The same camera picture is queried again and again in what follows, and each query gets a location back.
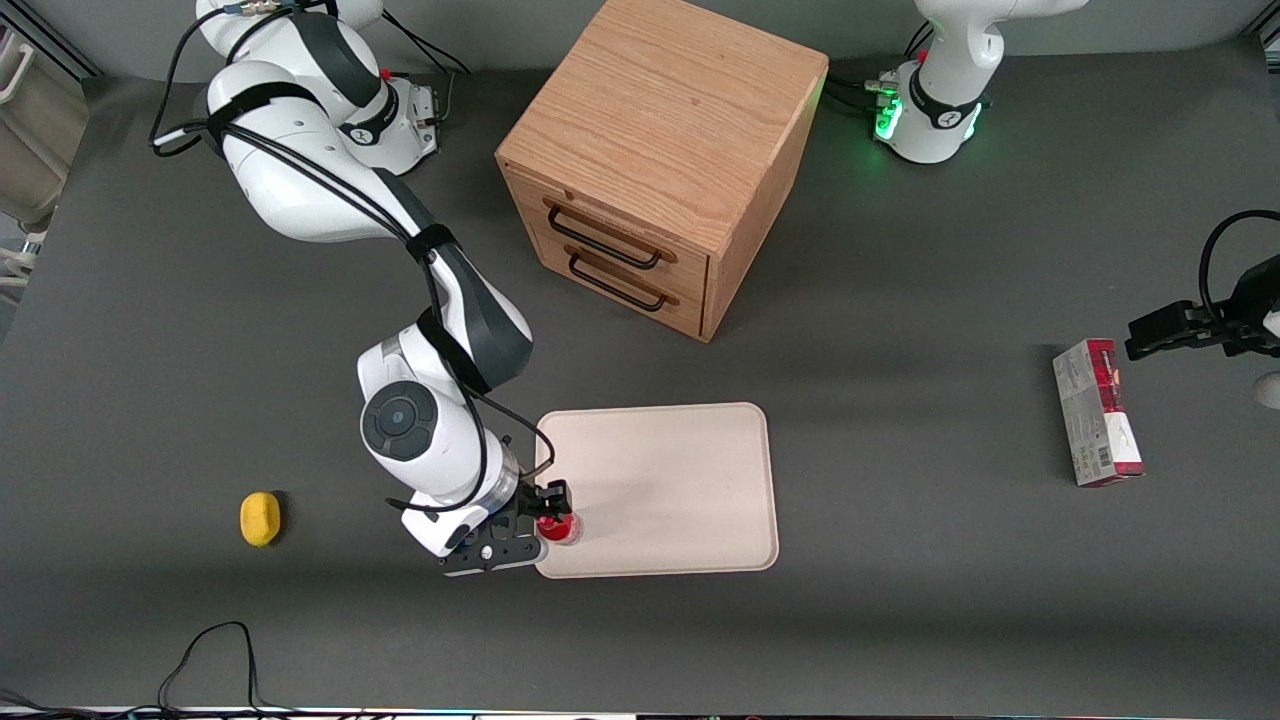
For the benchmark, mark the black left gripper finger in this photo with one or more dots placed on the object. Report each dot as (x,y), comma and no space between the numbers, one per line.
(1180,347)
(1165,320)

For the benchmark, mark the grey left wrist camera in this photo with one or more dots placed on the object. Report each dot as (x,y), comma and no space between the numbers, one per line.
(1270,390)

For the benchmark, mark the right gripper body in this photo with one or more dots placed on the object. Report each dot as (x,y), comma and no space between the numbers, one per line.
(534,499)

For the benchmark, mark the wooden drawer cabinet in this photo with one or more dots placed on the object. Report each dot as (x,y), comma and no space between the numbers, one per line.
(660,110)

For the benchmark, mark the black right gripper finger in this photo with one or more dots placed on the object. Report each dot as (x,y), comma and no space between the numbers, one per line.
(553,497)
(530,532)

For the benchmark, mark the beige plastic chair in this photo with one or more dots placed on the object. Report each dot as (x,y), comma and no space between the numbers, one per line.
(40,130)

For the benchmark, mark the red coke bottle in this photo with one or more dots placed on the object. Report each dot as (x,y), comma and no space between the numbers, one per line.
(560,528)

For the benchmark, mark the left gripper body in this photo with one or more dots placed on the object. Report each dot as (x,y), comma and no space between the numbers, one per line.
(1249,318)

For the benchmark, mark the grey and red carton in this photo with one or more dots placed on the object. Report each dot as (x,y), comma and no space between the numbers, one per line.
(1095,415)

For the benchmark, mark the beige plastic tray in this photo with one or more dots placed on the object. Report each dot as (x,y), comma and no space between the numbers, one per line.
(670,480)

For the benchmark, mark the yellow lemon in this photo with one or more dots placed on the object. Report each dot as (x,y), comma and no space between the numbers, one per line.
(260,520)

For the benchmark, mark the aluminium frame rail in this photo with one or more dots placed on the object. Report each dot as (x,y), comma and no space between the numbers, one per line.
(55,52)

